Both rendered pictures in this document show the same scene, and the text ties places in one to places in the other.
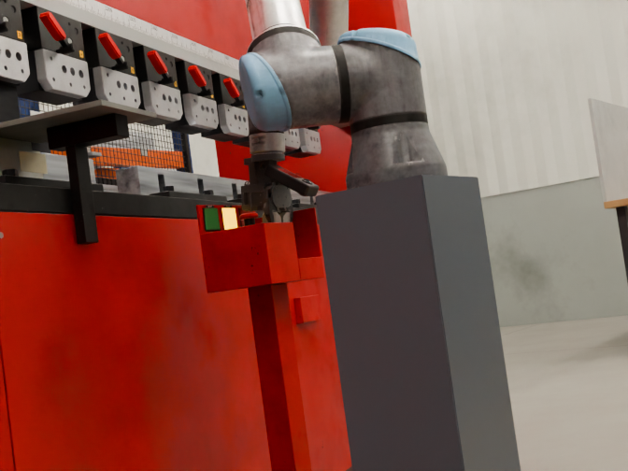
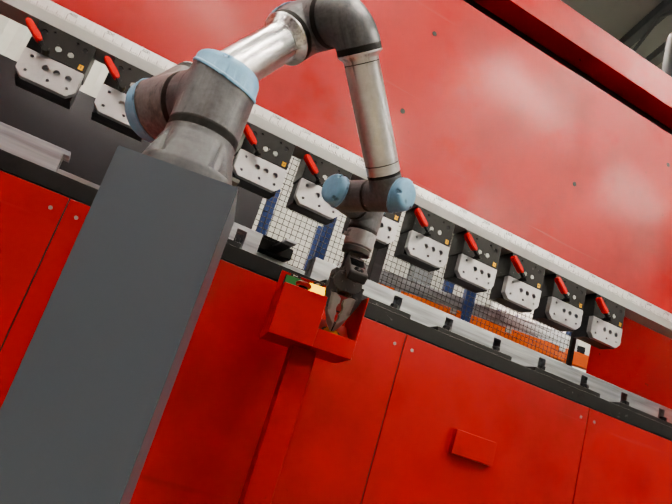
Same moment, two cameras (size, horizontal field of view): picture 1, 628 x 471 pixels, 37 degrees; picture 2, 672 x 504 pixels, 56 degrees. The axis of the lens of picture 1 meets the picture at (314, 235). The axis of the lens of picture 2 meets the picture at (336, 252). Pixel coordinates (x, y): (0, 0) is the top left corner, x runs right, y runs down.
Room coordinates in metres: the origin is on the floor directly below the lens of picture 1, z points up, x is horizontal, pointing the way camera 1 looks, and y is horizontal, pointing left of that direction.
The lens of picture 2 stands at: (0.98, -1.01, 0.47)
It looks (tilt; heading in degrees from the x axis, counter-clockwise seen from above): 16 degrees up; 49
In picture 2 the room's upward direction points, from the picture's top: 18 degrees clockwise
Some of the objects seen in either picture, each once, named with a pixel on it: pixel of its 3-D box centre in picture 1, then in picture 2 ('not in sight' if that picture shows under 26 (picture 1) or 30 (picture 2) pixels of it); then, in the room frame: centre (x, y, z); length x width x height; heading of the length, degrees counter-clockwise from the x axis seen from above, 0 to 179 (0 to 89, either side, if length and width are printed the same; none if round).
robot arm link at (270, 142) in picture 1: (266, 145); (358, 241); (1.98, 0.07, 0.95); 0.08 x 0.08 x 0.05
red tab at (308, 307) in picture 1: (307, 308); (472, 447); (2.63, 0.04, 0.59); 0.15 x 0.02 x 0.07; 160
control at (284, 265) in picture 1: (261, 242); (314, 312); (1.95, 0.11, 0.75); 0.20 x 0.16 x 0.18; 149
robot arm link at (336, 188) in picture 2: not in sight; (350, 196); (1.88, 0.04, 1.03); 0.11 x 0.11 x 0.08; 6
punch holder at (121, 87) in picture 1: (103, 73); (318, 189); (2.08, 0.42, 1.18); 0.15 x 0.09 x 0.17; 160
